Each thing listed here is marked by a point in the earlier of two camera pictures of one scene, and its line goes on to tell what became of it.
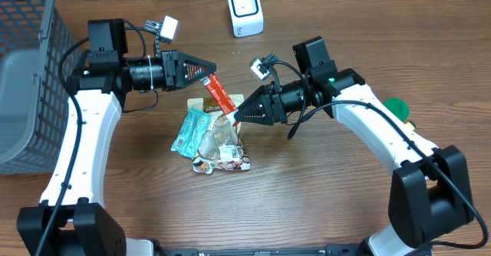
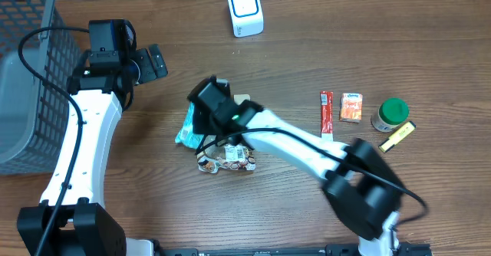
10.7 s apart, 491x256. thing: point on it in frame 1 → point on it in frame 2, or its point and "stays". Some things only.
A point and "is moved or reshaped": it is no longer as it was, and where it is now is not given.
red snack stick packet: [224, 100] is moved or reshaped
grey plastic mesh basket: [34, 109] stays
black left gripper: [171, 64] → [146, 70]
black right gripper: [271, 106] → [202, 125]
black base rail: [331, 250] stays
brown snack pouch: [222, 147] stays
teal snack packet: [186, 139] is moved or reshaped
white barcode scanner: [244, 1] stays
